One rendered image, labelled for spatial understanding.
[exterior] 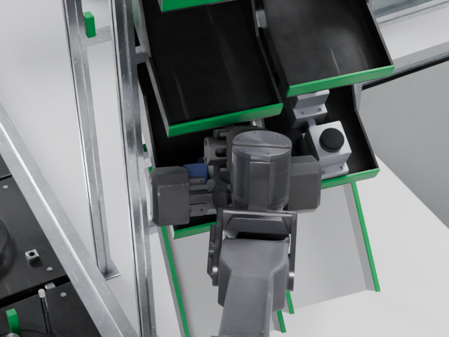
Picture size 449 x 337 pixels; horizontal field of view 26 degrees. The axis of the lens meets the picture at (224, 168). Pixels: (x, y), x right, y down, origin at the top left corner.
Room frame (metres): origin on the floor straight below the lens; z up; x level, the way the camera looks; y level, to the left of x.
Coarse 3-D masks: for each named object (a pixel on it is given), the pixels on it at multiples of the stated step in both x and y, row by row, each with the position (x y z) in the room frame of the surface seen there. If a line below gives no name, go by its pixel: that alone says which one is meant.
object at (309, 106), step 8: (280, 88) 1.01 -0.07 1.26; (296, 96) 0.96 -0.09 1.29; (304, 96) 0.96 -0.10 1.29; (312, 96) 0.96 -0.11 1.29; (320, 96) 0.97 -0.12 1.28; (288, 104) 0.99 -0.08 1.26; (296, 104) 0.96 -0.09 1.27; (304, 104) 0.97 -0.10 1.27; (312, 104) 0.97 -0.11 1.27; (320, 104) 0.98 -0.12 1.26; (288, 112) 0.98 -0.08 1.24; (296, 112) 0.97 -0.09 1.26; (304, 112) 0.97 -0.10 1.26; (312, 112) 0.97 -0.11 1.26; (320, 112) 0.97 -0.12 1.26; (296, 120) 0.96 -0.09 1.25; (304, 120) 0.97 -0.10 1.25; (320, 120) 0.98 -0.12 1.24
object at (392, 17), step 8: (424, 0) 1.82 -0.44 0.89; (432, 0) 1.82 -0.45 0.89; (440, 0) 1.83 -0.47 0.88; (448, 0) 1.84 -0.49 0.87; (400, 8) 1.79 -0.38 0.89; (408, 8) 1.79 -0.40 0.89; (416, 8) 1.80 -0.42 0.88; (424, 8) 1.81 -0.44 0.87; (432, 8) 1.82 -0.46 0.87; (440, 8) 1.83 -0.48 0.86; (376, 16) 1.75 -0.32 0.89; (384, 16) 1.76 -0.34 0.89; (392, 16) 1.77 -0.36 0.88; (400, 16) 1.78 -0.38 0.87; (408, 16) 1.79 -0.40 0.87; (416, 16) 1.80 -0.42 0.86; (384, 24) 1.76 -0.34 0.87; (392, 24) 1.77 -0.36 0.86
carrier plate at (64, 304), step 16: (64, 288) 0.92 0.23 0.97; (16, 304) 0.89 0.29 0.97; (32, 304) 0.89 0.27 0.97; (48, 304) 0.89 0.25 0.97; (64, 304) 0.89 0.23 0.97; (80, 304) 0.89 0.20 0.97; (0, 320) 0.87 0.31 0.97; (32, 320) 0.87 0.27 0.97; (64, 320) 0.87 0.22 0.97; (80, 320) 0.87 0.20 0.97; (64, 336) 0.84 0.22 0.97; (80, 336) 0.84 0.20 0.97; (96, 336) 0.84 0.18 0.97
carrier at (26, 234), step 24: (0, 192) 1.13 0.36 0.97; (0, 216) 1.07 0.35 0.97; (24, 216) 1.07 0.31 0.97; (0, 240) 1.00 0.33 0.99; (24, 240) 1.02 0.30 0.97; (48, 240) 1.02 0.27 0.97; (0, 264) 0.97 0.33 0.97; (24, 264) 0.97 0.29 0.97; (48, 264) 0.97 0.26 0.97; (0, 288) 0.92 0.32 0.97; (24, 288) 0.92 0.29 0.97
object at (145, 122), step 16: (144, 64) 1.03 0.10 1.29; (144, 80) 1.00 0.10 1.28; (144, 96) 0.92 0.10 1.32; (144, 112) 0.92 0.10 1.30; (144, 128) 0.92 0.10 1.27; (160, 128) 0.94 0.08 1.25; (160, 144) 0.92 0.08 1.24; (176, 144) 0.93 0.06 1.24; (192, 144) 0.93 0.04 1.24; (160, 160) 0.90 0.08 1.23; (176, 160) 0.91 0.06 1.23; (192, 160) 0.91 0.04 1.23; (192, 224) 0.83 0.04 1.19; (208, 224) 0.82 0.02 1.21
